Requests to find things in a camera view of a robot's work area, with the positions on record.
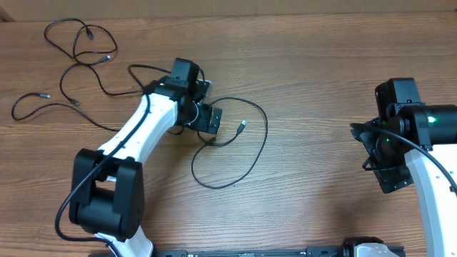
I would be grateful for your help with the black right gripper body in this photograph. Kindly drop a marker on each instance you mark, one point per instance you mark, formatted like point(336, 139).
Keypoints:
point(390, 163)

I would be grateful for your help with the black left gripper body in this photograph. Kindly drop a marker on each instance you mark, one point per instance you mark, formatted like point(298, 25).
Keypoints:
point(200, 121)

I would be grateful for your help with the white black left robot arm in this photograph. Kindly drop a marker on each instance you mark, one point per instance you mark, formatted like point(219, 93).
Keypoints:
point(107, 191)

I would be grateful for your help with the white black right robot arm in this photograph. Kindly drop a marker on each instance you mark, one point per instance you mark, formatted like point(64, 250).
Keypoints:
point(411, 142)

